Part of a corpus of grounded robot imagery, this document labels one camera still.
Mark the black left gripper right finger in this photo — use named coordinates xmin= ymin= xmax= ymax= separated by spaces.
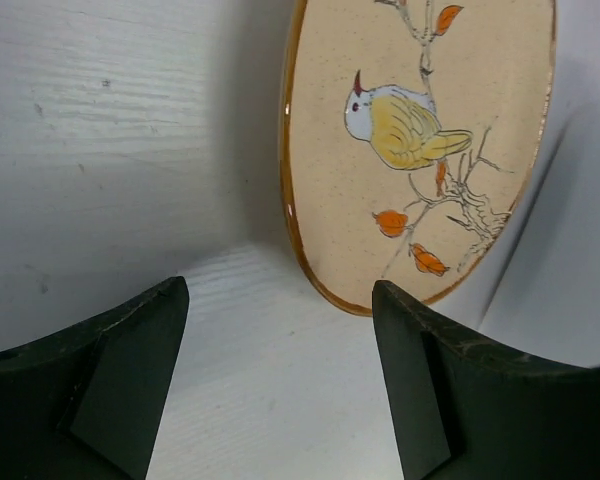
xmin=372 ymin=280 xmax=600 ymax=479

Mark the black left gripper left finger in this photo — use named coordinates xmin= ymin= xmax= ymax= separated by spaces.
xmin=0 ymin=276 xmax=188 ymax=480

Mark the beige bird motif plate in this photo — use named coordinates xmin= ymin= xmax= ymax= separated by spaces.
xmin=279 ymin=1 xmax=557 ymax=316

